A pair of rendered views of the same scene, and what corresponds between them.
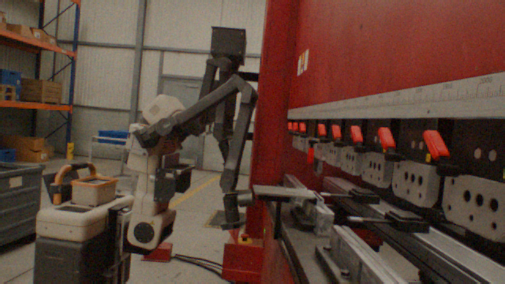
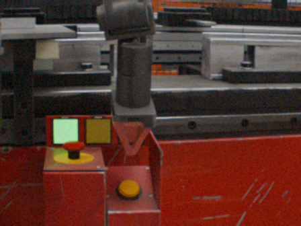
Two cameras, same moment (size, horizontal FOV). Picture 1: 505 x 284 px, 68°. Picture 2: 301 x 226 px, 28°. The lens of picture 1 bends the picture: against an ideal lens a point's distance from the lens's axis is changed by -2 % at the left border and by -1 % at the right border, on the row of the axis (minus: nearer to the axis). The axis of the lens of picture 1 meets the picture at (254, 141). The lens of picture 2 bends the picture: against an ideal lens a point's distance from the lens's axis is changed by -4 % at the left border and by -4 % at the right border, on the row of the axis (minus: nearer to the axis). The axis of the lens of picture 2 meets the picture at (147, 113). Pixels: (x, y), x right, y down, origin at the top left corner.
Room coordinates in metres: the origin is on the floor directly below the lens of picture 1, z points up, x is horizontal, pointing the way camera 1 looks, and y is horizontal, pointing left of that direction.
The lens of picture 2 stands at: (1.68, 1.06, 1.06)
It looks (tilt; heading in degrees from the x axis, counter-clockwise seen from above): 11 degrees down; 260
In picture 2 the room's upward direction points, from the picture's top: 1 degrees clockwise
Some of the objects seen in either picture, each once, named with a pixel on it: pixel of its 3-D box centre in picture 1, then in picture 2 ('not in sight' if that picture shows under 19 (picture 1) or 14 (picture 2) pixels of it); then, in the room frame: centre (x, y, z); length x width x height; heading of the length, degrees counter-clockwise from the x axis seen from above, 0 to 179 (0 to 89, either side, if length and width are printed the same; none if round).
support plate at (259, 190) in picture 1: (282, 192); (23, 31); (1.71, -0.15, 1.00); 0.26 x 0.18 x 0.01; 93
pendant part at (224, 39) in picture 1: (225, 89); not in sight; (2.94, 0.26, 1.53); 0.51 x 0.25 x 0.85; 0
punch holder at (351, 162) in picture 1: (362, 146); not in sight; (1.14, -0.33, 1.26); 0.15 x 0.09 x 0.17; 3
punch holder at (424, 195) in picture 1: (431, 161); not in sight; (0.74, -0.35, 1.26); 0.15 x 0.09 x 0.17; 3
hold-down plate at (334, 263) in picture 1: (334, 267); (284, 74); (1.11, -0.28, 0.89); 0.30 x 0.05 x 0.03; 3
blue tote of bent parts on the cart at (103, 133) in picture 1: (122, 139); not in sight; (4.76, 1.67, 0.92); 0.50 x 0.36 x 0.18; 83
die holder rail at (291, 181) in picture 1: (293, 188); not in sight; (2.26, -0.26, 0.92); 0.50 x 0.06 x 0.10; 3
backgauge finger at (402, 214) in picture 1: (385, 218); (192, 18); (1.28, -0.48, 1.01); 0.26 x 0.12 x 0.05; 93
